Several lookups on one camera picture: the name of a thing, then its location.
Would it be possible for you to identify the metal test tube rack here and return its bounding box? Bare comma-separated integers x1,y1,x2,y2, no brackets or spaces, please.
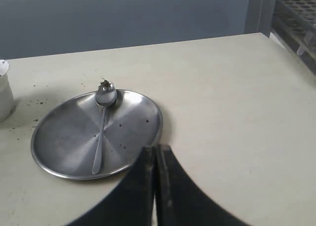
272,0,316,75

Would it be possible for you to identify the stainless steel spork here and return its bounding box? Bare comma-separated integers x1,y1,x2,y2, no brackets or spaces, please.
92,79,117,175

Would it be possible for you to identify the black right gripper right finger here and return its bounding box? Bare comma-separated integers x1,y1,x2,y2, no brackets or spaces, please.
155,145,247,226

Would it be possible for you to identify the white plastic flower pot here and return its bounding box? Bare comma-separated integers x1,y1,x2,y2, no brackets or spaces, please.
0,60,14,122

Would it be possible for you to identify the round stainless steel plate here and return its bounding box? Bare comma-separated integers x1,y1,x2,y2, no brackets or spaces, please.
31,89,163,181

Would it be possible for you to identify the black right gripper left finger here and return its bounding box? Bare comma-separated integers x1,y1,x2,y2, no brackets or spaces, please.
69,147,156,226

